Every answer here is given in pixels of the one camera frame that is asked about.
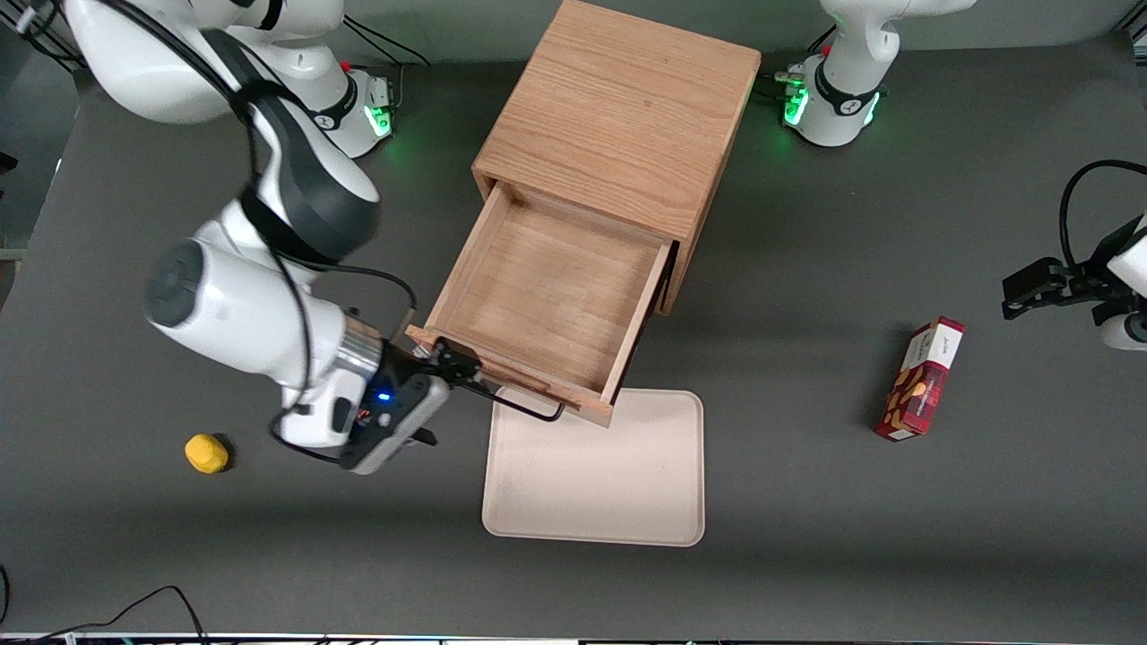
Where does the yellow lemon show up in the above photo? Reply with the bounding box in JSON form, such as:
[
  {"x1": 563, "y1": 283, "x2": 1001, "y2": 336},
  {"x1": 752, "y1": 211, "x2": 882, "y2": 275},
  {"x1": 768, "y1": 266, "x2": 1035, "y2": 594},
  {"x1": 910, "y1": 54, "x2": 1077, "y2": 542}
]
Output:
[{"x1": 185, "y1": 434, "x2": 230, "y2": 475}]

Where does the red plaid cookie box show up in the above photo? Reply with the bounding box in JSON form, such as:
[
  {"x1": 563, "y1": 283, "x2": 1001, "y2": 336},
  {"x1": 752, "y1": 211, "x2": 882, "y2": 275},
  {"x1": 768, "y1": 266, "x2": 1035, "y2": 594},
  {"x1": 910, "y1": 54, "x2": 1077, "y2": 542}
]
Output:
[{"x1": 875, "y1": 316, "x2": 967, "y2": 442}]

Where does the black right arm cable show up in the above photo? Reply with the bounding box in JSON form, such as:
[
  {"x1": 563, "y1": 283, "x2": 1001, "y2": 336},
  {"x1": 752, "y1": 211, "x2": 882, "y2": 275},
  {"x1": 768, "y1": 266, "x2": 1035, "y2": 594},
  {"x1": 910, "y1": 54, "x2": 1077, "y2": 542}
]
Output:
[{"x1": 108, "y1": 0, "x2": 419, "y2": 469}]

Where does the black cable on floor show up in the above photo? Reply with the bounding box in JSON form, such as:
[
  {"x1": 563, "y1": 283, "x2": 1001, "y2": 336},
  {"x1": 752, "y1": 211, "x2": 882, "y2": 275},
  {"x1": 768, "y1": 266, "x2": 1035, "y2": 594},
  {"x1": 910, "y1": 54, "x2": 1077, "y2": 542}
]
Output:
[{"x1": 0, "y1": 585, "x2": 209, "y2": 645}]

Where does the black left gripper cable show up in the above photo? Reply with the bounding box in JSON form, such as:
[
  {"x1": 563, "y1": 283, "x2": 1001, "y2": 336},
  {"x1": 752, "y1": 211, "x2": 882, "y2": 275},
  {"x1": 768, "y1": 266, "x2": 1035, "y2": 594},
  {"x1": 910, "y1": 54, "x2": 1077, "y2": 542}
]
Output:
[{"x1": 1059, "y1": 159, "x2": 1147, "y2": 270}]

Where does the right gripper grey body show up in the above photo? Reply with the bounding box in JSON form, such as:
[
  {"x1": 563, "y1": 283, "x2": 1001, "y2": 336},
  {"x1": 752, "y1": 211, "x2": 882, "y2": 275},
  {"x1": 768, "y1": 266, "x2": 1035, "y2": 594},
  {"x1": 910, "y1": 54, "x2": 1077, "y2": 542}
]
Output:
[{"x1": 339, "y1": 345, "x2": 449, "y2": 476}]

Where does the wooden drawer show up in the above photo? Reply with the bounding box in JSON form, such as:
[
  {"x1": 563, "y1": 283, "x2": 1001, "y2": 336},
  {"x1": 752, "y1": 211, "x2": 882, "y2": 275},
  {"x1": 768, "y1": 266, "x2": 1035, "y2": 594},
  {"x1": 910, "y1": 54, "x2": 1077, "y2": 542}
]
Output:
[{"x1": 406, "y1": 179, "x2": 677, "y2": 428}]

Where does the black base cable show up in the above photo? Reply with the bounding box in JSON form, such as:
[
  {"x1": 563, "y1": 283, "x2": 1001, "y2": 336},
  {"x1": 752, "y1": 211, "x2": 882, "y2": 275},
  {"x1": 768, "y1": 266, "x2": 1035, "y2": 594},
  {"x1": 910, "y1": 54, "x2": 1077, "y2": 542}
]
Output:
[{"x1": 343, "y1": 13, "x2": 431, "y2": 68}]

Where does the black wire drawer handle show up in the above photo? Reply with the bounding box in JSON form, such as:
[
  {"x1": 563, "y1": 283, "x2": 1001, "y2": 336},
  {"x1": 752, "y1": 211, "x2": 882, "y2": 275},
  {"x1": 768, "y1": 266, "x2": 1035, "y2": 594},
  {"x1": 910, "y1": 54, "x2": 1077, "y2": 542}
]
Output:
[{"x1": 435, "y1": 339, "x2": 567, "y2": 422}]

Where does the wooden drawer cabinet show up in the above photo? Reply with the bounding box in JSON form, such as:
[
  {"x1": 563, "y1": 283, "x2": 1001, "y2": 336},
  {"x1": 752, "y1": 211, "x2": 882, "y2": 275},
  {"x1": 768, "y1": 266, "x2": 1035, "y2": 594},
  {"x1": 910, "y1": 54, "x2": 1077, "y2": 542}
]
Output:
[{"x1": 470, "y1": 0, "x2": 763, "y2": 316}]

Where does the beige plastic tray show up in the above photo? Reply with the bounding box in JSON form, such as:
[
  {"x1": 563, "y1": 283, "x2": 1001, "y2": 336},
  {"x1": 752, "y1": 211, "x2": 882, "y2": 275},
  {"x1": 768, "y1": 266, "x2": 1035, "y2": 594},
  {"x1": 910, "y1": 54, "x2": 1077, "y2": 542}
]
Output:
[{"x1": 481, "y1": 387, "x2": 706, "y2": 547}]

